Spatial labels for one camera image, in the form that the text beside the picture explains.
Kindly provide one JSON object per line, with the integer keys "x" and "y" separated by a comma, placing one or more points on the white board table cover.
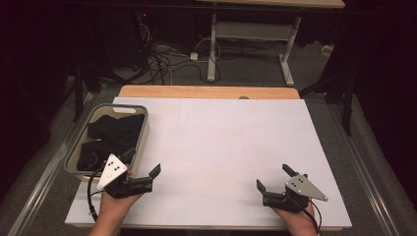
{"x": 213, "y": 141}

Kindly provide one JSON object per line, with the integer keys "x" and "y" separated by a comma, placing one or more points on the small white box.
{"x": 327, "y": 49}

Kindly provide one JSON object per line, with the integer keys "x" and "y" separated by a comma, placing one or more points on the metal floor rail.
{"x": 370, "y": 190}
{"x": 42, "y": 183}

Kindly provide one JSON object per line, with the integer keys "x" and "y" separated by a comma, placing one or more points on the black metal stand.
{"x": 78, "y": 95}
{"x": 347, "y": 108}

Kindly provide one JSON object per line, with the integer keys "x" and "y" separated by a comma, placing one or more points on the white power adapter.
{"x": 194, "y": 56}

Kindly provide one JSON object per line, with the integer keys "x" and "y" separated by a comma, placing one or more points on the light wooden table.
{"x": 196, "y": 91}

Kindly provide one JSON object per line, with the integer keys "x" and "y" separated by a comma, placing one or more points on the white-framed desk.
{"x": 252, "y": 31}

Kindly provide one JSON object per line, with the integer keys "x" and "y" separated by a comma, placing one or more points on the grey table grommet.
{"x": 243, "y": 97}

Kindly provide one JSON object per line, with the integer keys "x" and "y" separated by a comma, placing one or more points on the person's right hand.
{"x": 300, "y": 221}

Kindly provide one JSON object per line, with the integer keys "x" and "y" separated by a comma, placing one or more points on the black knitted vest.
{"x": 114, "y": 134}

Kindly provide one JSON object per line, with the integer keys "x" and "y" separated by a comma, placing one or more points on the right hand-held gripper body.
{"x": 305, "y": 188}

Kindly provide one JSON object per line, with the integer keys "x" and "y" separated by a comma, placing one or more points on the beige plastic basket grey rim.
{"x": 98, "y": 109}

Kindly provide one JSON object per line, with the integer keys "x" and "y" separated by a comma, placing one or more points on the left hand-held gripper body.
{"x": 113, "y": 170}

